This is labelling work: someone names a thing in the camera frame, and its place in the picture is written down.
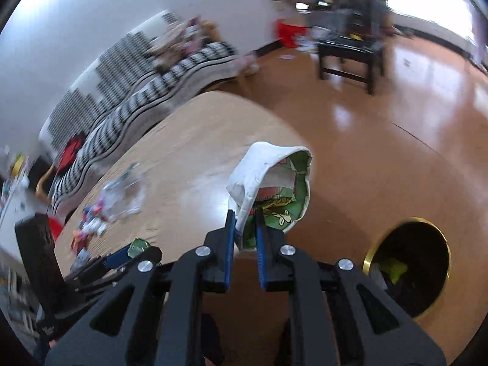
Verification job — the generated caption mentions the white green paper cup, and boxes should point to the white green paper cup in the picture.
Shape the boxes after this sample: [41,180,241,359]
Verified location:
[226,142,313,252]

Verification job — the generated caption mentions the yellow green wrapper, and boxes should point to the yellow green wrapper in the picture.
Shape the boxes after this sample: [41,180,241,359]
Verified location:
[381,257,407,285]

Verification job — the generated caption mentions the red plastic object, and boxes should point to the red plastic object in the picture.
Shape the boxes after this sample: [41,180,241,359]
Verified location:
[48,215,66,243]

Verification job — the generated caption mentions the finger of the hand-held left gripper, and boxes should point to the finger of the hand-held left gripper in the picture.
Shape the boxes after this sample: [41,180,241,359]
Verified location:
[76,246,163,304]
[65,246,134,286]

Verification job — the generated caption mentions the red orange wrapper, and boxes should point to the red orange wrapper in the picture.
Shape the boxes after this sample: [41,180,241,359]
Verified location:
[70,230,91,260]

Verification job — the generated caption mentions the clear plastic wrapper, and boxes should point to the clear plastic wrapper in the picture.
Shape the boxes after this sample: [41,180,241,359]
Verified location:
[100,163,148,222]

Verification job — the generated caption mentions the black white striped sofa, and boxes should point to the black white striped sofa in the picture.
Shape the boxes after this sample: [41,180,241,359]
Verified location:
[38,9,245,214]

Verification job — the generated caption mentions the dark low table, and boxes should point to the dark low table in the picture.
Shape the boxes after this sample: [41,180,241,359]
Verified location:
[316,36,386,96]

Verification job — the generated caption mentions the green foil wrapper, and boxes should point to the green foil wrapper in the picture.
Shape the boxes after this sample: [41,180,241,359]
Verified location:
[127,237,150,257]

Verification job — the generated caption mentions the curved wooden chair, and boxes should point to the curved wooden chair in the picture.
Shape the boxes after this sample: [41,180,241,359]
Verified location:
[35,164,56,203]

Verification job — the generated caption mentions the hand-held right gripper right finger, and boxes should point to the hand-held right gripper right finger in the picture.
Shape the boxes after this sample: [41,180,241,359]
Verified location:
[254,210,447,366]

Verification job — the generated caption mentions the scattered white papers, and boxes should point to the scattered white papers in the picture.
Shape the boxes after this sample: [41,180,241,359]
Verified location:
[295,27,333,52]

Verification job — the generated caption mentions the pile of items on sofa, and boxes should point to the pile of items on sofa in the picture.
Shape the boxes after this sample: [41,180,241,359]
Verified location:
[148,17,222,74]

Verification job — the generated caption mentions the red box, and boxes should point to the red box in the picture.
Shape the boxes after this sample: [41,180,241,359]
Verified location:
[276,19,309,48]

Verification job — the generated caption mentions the dark desk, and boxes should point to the dark desk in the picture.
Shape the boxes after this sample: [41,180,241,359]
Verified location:
[309,0,386,42]

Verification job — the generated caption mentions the black trash bin gold rim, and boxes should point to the black trash bin gold rim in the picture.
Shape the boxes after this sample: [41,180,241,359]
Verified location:
[362,217,452,319]

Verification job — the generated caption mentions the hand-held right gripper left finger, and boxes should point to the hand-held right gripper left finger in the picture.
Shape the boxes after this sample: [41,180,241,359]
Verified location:
[46,210,237,366]

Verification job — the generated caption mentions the red cushion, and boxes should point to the red cushion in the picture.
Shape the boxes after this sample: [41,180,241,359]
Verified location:
[55,135,86,178]

